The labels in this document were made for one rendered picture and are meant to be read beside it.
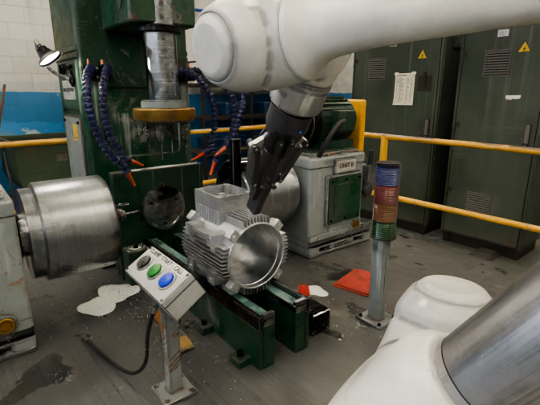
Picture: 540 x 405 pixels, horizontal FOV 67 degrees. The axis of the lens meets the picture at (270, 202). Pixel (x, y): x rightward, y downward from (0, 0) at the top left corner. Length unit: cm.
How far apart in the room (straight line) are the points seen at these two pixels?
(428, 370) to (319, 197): 107
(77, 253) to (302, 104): 68
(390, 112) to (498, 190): 126
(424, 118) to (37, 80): 481
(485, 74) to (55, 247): 353
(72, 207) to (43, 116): 533
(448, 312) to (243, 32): 43
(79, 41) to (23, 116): 498
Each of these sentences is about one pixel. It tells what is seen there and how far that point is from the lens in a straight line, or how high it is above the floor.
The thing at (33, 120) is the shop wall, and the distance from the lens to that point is 637.
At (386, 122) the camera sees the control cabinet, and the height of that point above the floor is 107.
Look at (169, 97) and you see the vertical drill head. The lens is 124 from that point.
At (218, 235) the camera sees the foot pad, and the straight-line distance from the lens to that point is 92.
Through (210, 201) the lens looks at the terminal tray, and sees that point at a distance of 99.
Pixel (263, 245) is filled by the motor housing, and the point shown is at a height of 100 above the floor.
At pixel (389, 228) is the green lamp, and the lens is 104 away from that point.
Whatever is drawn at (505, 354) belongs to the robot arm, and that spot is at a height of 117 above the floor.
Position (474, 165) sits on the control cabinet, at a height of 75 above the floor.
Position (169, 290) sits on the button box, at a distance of 72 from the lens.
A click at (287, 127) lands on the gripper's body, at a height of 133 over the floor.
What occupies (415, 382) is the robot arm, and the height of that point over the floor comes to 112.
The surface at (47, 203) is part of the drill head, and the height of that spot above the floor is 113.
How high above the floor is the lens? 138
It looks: 15 degrees down
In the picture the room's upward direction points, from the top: straight up
